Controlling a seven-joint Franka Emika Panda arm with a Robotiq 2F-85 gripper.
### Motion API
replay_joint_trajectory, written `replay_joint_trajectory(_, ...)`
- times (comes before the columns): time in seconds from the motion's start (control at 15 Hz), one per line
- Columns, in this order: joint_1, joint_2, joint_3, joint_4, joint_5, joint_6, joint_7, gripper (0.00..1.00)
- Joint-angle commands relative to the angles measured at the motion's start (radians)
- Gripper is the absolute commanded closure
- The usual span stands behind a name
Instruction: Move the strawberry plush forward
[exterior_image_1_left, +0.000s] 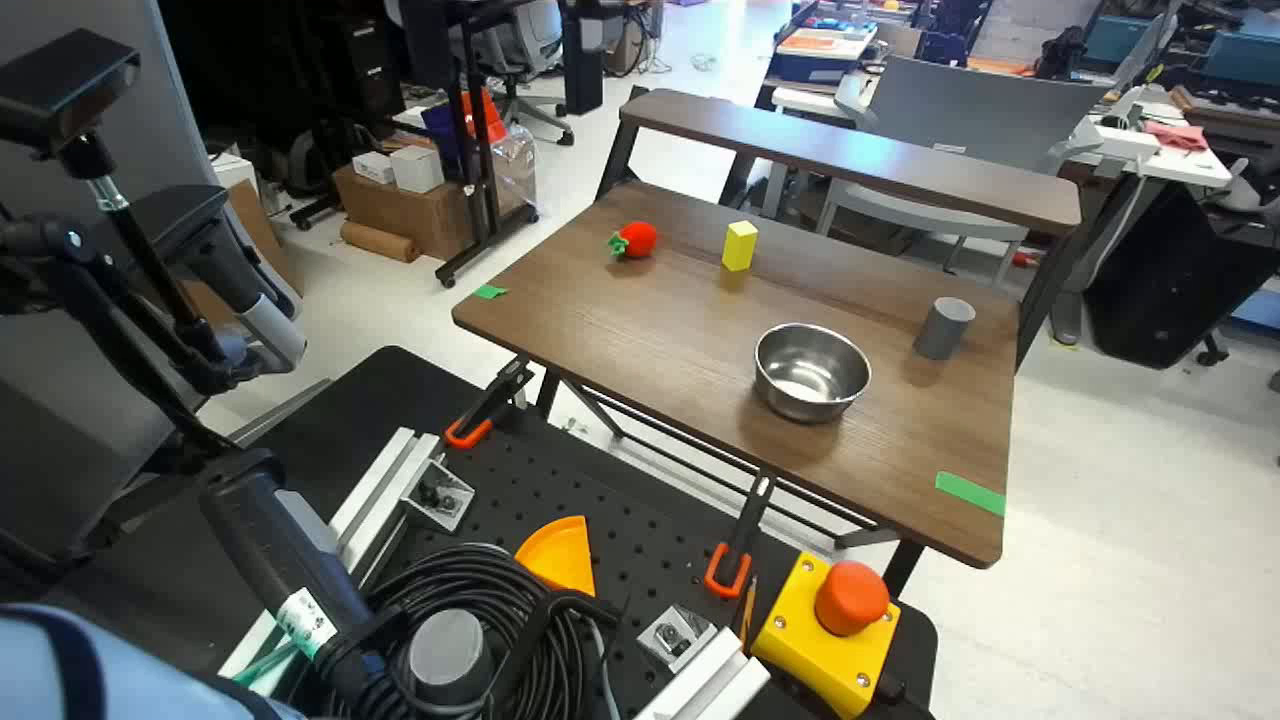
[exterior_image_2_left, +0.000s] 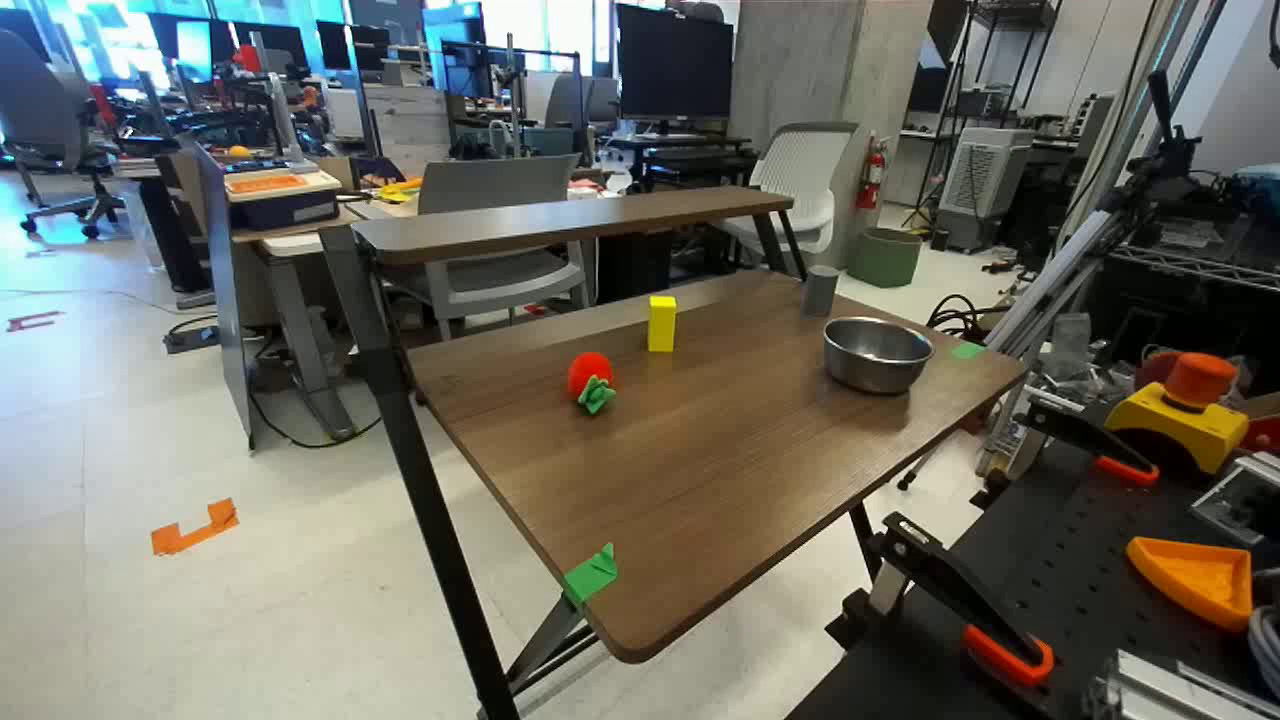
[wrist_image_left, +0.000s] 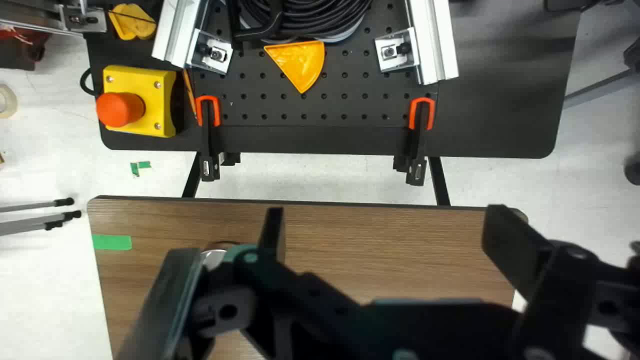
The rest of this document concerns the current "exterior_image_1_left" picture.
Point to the red strawberry plush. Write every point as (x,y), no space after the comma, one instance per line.
(637,242)

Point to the brown wooden table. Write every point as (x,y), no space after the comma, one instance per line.
(692,345)

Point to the yellow block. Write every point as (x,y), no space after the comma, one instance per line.
(736,245)

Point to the orange black clamp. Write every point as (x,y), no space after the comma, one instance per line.
(736,543)
(487,406)

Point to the small green tape piece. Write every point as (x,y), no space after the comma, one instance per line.
(490,293)

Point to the steel bowl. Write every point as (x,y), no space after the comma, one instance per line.
(815,370)

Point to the orange wedge piece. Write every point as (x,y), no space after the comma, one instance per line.
(560,555)

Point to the cardboard box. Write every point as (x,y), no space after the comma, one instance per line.
(405,206)

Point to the gray cylinder cup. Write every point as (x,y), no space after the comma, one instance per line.
(946,324)

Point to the yellow emergency stop box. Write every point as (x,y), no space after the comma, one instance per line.
(824,626)

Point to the long green tape strip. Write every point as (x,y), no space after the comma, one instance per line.
(971,492)

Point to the black bag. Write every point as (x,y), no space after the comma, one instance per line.
(1172,273)

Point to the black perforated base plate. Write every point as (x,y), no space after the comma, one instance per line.
(602,521)

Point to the aluminium rail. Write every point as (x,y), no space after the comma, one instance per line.
(386,492)
(706,672)

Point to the black camera on stand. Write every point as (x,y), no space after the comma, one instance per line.
(63,83)

